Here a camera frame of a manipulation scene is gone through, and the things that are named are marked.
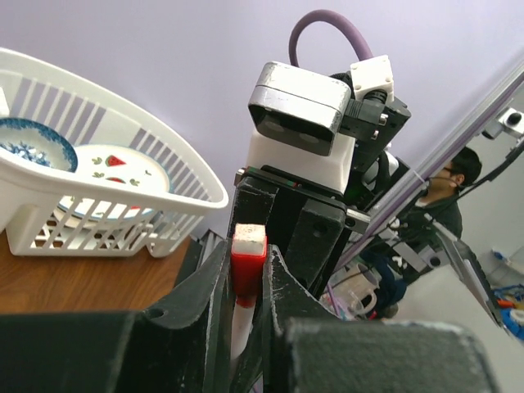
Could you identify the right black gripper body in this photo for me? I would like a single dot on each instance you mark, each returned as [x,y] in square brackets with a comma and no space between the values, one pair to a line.
[308,223]

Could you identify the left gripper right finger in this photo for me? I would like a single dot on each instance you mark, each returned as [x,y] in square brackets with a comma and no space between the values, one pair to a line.
[305,348]

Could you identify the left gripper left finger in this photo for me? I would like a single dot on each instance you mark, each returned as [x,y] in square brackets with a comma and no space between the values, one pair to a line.
[181,343]

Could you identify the red pen cap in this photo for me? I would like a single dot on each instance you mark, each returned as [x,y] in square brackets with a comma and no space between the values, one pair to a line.
[248,254]

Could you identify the white pen red tip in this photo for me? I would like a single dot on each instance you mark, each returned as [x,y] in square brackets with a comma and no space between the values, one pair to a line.
[243,314]

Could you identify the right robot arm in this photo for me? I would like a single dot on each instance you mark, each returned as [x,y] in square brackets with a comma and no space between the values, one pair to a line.
[372,119]

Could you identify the white mug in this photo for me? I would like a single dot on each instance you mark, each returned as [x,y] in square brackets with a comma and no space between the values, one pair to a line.
[357,289]

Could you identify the person in dark jacket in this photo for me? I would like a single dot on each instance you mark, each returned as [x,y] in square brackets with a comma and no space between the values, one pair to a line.
[440,202]

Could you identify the watermelon pattern plate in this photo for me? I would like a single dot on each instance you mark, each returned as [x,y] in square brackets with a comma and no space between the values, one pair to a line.
[120,165]

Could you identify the white plastic dish basket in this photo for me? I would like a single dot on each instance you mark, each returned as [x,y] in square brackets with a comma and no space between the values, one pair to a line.
[36,200]

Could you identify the blue patterned bowl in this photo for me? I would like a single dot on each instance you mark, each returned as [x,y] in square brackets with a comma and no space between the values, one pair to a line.
[37,143]

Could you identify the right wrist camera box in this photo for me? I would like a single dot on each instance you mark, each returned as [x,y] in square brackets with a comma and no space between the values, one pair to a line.
[297,116]

